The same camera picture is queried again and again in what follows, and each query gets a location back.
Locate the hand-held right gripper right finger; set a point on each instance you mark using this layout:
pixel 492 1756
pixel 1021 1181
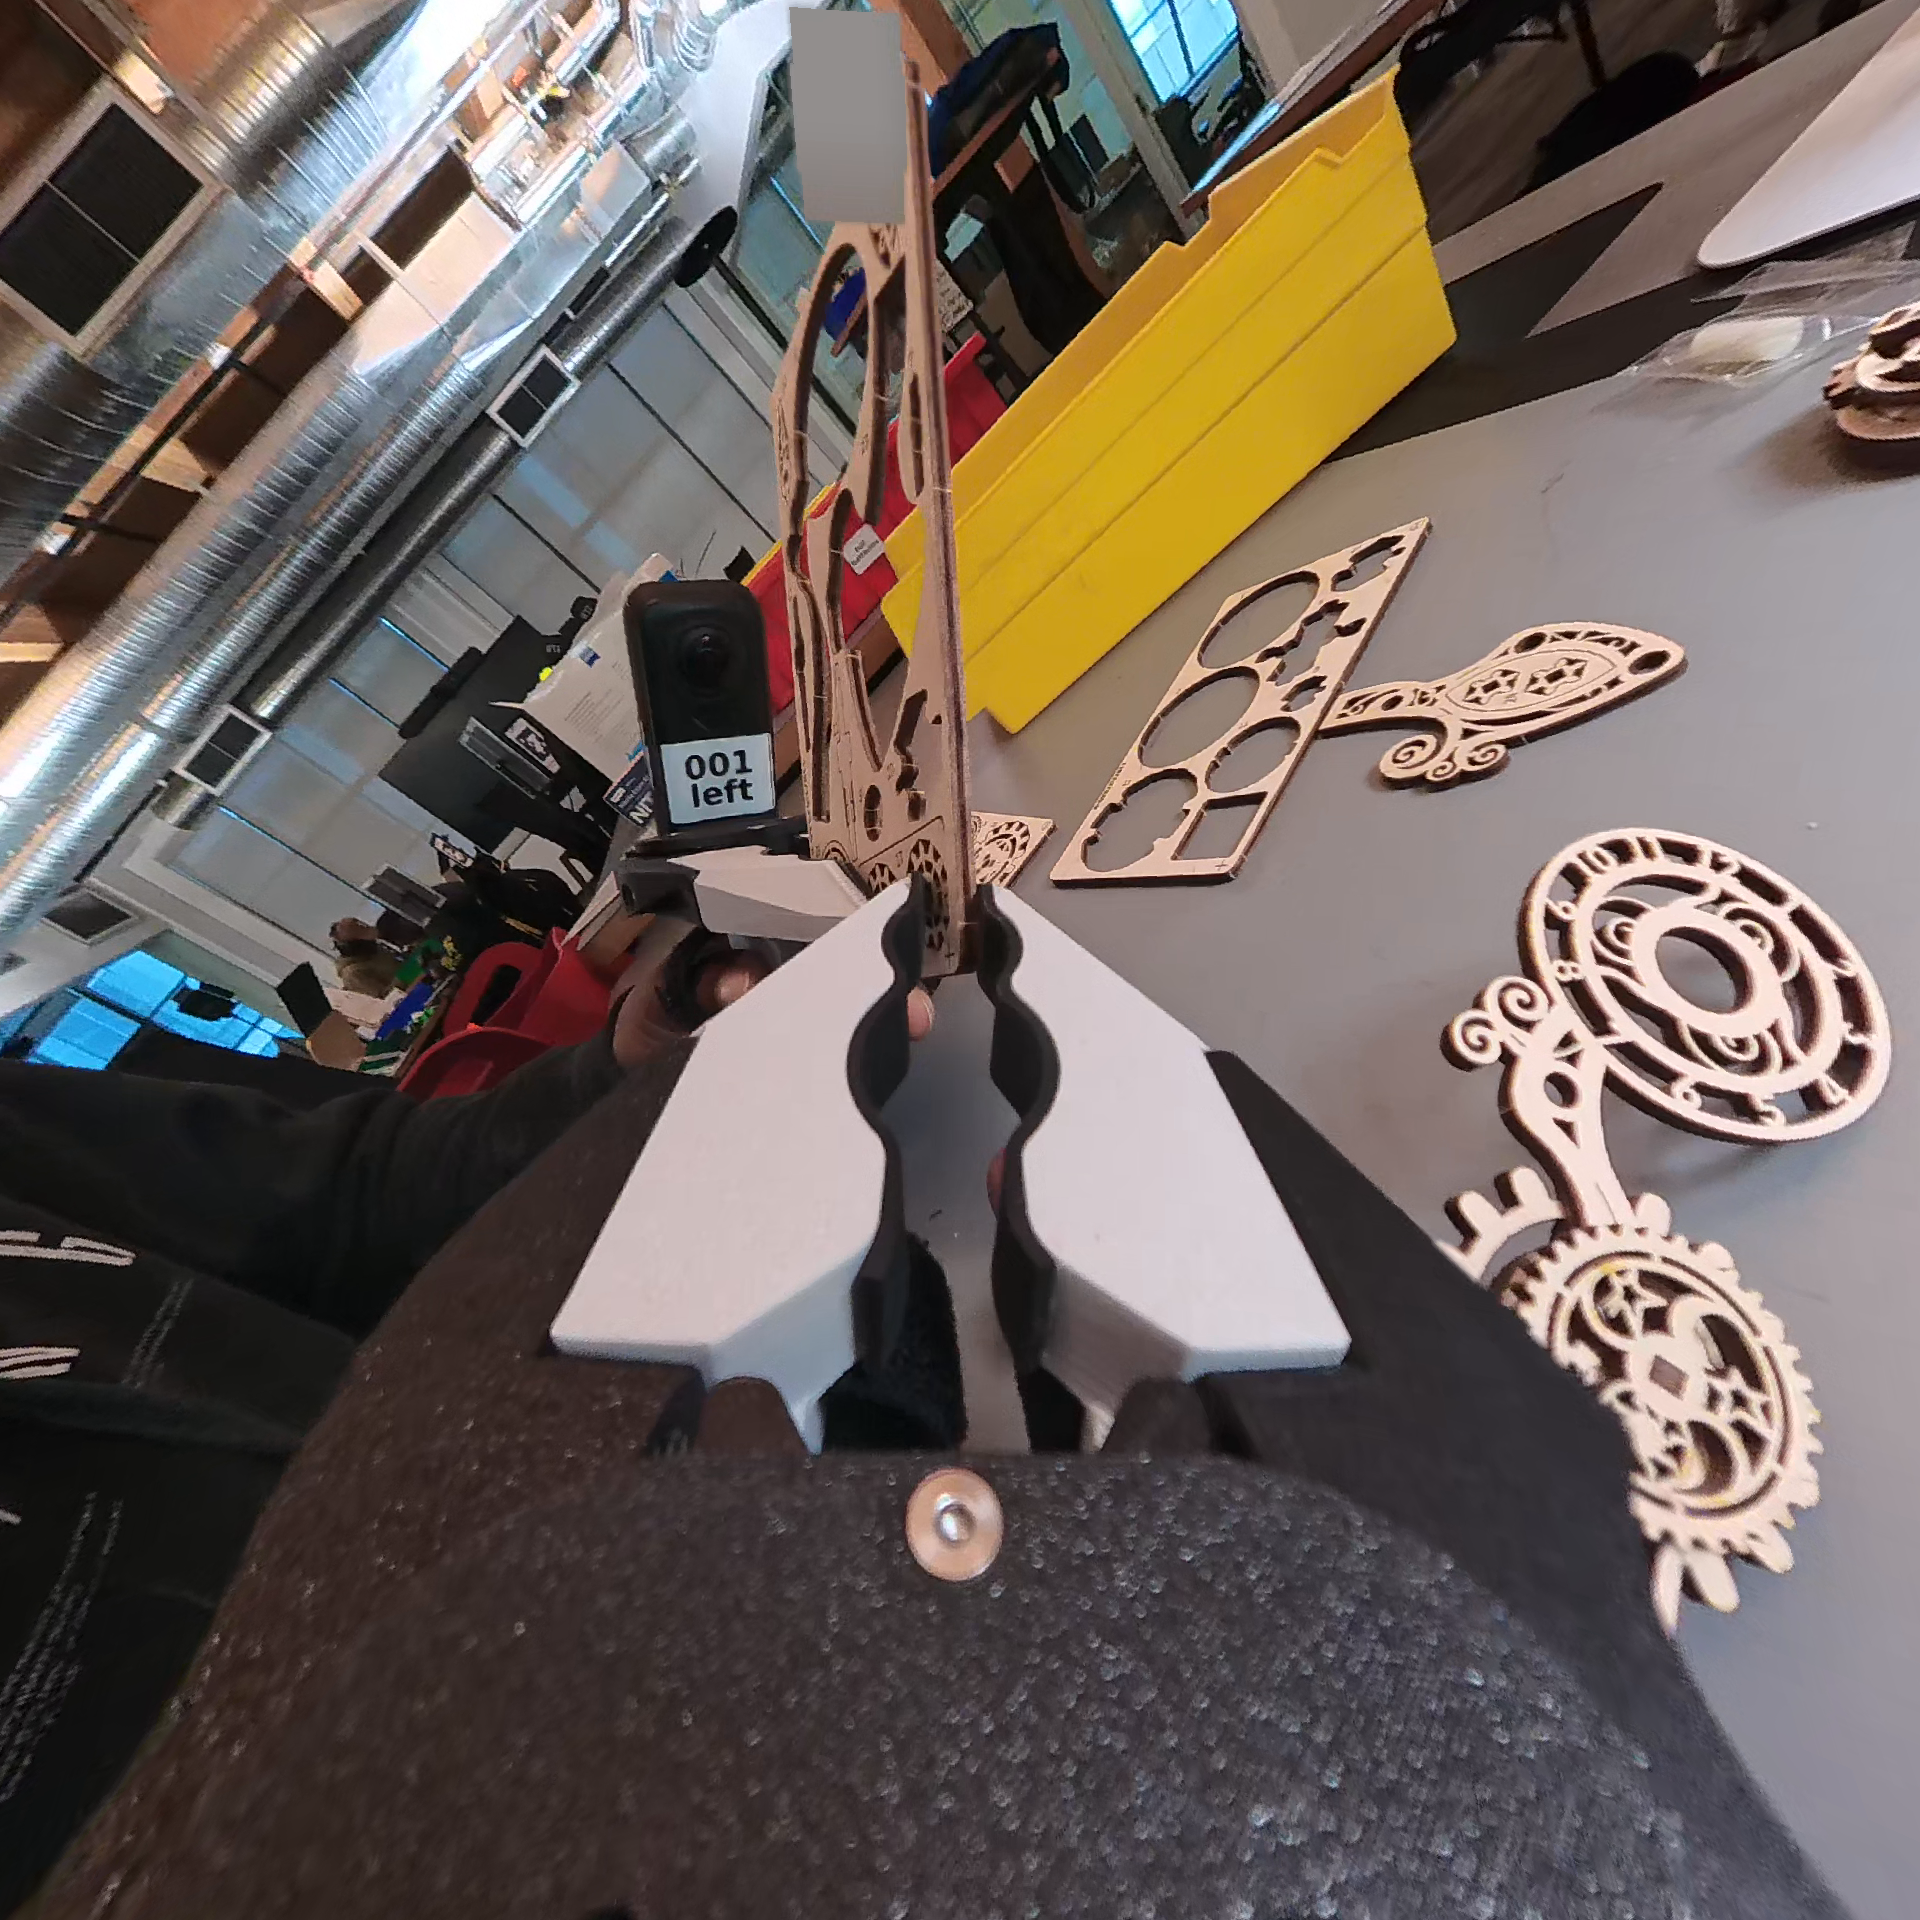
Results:
pixel 1184 1214

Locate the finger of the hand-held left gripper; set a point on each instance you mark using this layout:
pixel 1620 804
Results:
pixel 780 902

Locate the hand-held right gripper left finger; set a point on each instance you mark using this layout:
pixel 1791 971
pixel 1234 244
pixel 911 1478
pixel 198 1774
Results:
pixel 734 1202

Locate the wooden puzzle sheet with gears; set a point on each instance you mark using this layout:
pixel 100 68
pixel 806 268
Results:
pixel 1014 850

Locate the wooden puzzle sheet with cutouts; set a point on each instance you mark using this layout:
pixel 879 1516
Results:
pixel 938 722

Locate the wooden gear and dial assembly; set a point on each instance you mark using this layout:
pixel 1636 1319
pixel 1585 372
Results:
pixel 1593 1156

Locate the wooden puzzle frame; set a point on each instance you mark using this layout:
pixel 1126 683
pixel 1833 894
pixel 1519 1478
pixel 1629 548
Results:
pixel 1410 542

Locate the grey desk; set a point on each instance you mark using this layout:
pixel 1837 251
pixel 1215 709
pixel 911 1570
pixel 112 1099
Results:
pixel 1349 975

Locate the person's left hand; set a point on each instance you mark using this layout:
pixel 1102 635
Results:
pixel 638 1036

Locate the white cardboard box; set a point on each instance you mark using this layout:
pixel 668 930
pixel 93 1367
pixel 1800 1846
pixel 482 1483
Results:
pixel 586 661

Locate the red plastic bin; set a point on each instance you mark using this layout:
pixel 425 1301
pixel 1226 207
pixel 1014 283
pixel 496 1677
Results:
pixel 856 601

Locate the black screen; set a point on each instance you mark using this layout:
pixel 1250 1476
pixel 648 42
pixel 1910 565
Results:
pixel 511 683

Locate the red plastic container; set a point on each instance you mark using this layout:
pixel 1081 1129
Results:
pixel 511 1005

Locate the black round disc on pole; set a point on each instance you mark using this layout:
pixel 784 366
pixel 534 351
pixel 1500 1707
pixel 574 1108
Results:
pixel 705 247

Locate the slotted yellow plastic bin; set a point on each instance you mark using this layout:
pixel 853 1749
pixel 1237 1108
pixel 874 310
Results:
pixel 1201 494

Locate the person's black hoodie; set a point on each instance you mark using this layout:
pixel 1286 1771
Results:
pixel 120 1501

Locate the ornate wooden leaf piece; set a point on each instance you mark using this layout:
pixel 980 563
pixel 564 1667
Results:
pixel 1642 661

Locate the ceiling vent grille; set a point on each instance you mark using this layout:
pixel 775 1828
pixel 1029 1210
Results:
pixel 90 225

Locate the small clear plastic bag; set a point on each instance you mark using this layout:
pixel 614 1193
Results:
pixel 1741 348

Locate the round wooden gear stack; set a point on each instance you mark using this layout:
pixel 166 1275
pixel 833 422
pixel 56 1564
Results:
pixel 1882 399

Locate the silver air duct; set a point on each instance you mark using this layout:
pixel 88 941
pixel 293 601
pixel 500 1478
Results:
pixel 301 629
pixel 285 90

